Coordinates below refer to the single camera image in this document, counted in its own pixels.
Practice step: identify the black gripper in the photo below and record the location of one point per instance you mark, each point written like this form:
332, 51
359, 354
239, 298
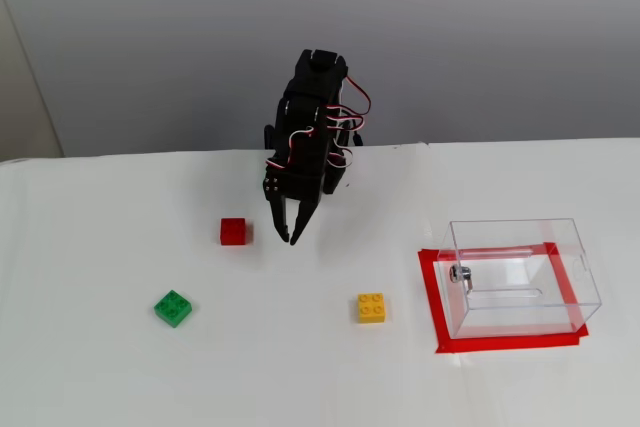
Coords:
294, 187

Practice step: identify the green lego brick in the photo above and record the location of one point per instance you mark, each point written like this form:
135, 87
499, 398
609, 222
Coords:
173, 308

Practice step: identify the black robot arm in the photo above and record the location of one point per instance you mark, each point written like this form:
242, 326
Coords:
312, 92

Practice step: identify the red lego brick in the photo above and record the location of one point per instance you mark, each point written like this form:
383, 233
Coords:
233, 232

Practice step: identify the yellow lego brick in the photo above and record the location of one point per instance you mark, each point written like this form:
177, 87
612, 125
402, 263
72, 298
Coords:
371, 308

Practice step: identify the transparent plastic box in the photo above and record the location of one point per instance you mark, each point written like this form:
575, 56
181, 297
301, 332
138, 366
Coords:
525, 309

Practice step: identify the silver cam lock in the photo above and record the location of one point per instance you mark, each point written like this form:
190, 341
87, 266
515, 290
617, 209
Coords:
457, 274

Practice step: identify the red tape frame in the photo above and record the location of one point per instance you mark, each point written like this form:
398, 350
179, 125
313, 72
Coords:
500, 344

